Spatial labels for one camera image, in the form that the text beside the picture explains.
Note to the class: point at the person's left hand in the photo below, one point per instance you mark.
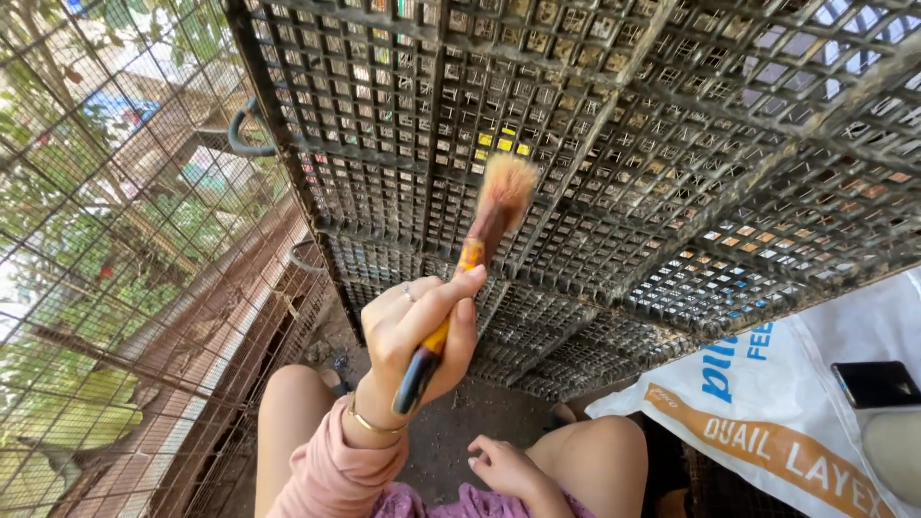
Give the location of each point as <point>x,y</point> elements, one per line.
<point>388,338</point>

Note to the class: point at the person's right hand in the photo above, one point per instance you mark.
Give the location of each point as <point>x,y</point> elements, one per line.
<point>507,467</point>

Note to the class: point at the person's right fingers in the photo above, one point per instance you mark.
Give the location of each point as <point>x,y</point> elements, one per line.
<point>483,457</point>

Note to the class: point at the purple patterned garment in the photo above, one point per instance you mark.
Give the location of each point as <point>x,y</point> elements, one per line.
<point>475,503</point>

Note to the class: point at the person's right leg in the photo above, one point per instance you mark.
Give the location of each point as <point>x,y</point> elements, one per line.
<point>597,467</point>

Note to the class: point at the person's leg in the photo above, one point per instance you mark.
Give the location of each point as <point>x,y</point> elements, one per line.
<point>597,467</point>
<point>288,417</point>

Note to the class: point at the person's left leg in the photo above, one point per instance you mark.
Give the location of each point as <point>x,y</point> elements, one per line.
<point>288,417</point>

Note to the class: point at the white printed feed sack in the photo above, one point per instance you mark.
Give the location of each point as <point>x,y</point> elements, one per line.
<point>763,403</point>

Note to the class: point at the long brown feeding trough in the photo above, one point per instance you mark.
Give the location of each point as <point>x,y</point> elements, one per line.
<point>216,338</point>

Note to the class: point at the black phone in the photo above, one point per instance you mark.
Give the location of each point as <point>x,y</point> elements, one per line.
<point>878,383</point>

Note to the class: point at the grey rounded container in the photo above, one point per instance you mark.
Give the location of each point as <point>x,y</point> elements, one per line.
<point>896,453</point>

